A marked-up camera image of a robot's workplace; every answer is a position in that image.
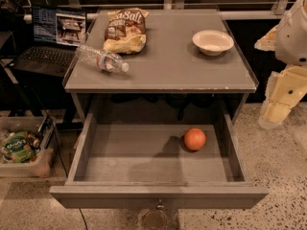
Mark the orange fruit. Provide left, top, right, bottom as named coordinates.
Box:
left=183, top=128, right=206, bottom=151

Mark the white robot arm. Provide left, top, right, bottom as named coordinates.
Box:
left=254, top=0, right=307, bottom=129

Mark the grey open drawer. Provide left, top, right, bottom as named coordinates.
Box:
left=50, top=114, right=268, bottom=209

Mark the metal drawer knob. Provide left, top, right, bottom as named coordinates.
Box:
left=155, top=199, right=165, bottom=210

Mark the black floor cable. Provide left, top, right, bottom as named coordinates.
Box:
left=79, top=208, right=89, bottom=230

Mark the black laptop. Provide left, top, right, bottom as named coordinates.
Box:
left=11, top=5, right=87, bottom=77

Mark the clear plastic water bottle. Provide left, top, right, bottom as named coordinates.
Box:
left=76, top=44, right=130, bottom=73

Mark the clear plastic storage bin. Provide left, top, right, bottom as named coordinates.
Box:
left=0, top=117, right=59, bottom=177

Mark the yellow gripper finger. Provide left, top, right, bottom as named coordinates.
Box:
left=254, top=26, right=277, bottom=52
left=258, top=65, right=307, bottom=129

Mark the grey cabinet counter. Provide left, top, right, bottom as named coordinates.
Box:
left=64, top=10, right=258, bottom=117

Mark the green snack bag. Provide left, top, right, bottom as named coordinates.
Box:
left=1, top=131, right=35, bottom=163

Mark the sea salt chips bag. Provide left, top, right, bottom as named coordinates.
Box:
left=104, top=8, right=149, bottom=55

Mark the white bowl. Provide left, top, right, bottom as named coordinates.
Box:
left=192, top=30, right=234, bottom=57

